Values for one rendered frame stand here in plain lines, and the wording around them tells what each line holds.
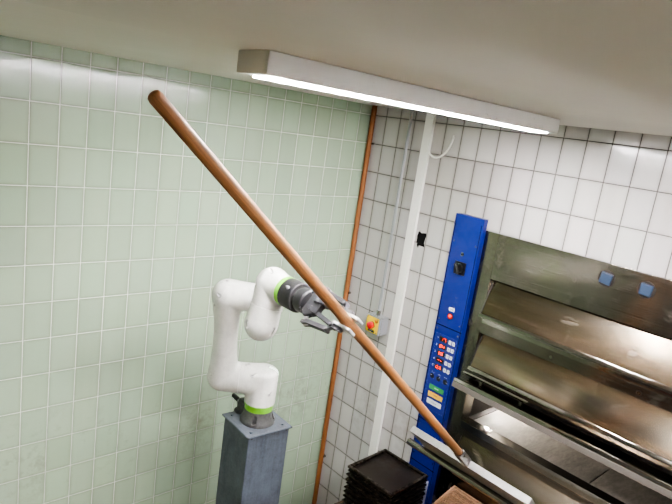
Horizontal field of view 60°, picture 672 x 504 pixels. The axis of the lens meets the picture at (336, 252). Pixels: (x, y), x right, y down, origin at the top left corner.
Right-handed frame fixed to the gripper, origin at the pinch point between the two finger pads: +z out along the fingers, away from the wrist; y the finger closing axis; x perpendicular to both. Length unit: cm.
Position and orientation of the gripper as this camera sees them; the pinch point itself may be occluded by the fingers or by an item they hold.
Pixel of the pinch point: (347, 322)
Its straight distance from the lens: 158.4
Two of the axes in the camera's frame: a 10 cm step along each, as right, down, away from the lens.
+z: 6.6, 2.6, -7.0
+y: -5.9, 7.5, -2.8
